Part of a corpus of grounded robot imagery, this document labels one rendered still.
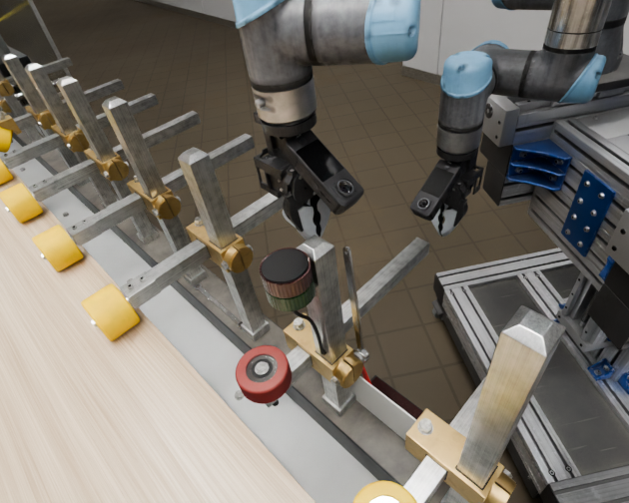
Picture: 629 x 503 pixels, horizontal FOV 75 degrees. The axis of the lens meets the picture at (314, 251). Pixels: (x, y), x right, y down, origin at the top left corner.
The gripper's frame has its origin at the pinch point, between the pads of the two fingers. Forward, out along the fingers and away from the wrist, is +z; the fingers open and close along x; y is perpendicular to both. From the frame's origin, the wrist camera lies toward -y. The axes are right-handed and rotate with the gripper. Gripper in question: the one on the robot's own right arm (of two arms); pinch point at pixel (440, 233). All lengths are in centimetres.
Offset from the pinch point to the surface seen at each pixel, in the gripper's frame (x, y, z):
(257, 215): 23.2, -29.0, -12.7
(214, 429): -2, -59, -8
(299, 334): 1.9, -39.6, -4.4
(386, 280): -1.4, -20.4, -3.3
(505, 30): 96, 232, 36
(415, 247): -0.2, -9.7, -3.3
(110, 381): 16, -65, -8
